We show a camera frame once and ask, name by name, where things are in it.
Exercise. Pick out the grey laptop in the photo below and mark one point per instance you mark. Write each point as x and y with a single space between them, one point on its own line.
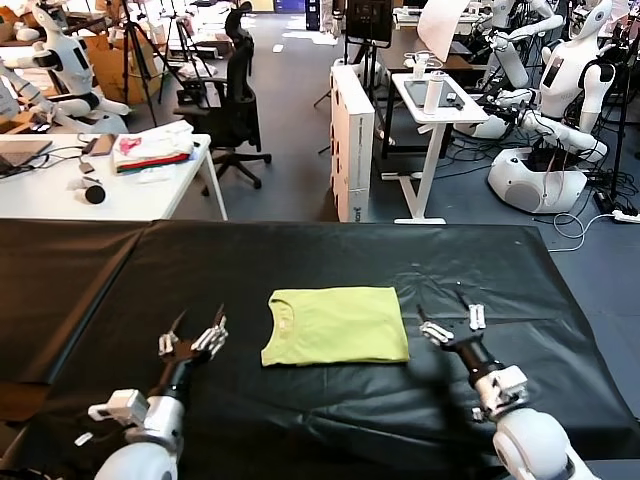
21 151

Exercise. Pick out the black office chair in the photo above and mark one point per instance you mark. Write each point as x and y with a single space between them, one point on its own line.
237 115

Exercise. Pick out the white humanoid robot right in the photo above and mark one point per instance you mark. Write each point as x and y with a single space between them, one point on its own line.
557 85

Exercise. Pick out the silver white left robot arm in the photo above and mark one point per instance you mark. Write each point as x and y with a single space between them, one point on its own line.
140 460

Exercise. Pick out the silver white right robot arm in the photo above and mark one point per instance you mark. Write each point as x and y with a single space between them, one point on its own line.
535 445

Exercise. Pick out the yellow-green t-shirt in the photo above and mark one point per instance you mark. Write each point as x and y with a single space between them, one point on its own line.
340 325

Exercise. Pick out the stack of folded clothes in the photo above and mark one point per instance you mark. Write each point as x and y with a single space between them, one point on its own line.
152 149

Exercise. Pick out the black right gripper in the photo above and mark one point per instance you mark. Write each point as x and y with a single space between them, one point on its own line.
472 357

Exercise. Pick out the white power strip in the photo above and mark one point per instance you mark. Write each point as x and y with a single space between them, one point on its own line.
627 216

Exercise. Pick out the white humanoid robot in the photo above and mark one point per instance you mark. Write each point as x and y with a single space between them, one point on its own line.
557 85
72 65

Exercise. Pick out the curved white sheet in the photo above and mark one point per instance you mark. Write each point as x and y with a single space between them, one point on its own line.
436 30

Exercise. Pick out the white drink bottle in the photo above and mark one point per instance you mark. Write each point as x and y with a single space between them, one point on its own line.
433 95

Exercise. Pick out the black camera tripod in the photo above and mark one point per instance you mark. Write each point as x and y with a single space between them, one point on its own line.
183 40
136 55

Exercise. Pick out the white robot with raised arm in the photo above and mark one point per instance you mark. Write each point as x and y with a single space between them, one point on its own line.
512 60

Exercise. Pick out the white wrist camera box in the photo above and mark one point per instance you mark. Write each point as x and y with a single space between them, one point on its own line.
507 385
122 405

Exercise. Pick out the black monitor on stand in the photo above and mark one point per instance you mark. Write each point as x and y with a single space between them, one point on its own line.
369 20

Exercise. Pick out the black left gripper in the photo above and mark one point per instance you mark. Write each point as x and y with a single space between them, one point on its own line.
180 362

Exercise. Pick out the white humanoid robot left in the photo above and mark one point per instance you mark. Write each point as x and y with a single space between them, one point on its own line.
72 65

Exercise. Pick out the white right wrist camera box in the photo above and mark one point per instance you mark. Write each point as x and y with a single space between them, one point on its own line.
507 385

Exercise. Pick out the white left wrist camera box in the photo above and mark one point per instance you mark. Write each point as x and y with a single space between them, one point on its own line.
122 405

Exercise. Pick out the black tablet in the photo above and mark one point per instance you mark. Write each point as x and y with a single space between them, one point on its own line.
416 95

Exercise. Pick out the white black handheld controller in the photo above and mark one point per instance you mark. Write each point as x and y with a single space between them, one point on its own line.
94 195

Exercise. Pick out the brown cardboard box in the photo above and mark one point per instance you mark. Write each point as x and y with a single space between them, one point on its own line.
112 70

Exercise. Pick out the black light stand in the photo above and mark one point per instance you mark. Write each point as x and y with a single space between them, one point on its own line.
622 125

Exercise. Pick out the small white standing desk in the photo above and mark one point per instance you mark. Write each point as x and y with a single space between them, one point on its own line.
466 115

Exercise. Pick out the large white desk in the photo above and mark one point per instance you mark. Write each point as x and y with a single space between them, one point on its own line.
45 200

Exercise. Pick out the brown flat case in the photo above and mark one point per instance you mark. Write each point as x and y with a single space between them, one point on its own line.
104 145

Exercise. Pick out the tall white cardboard box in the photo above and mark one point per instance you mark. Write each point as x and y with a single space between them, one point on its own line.
351 150

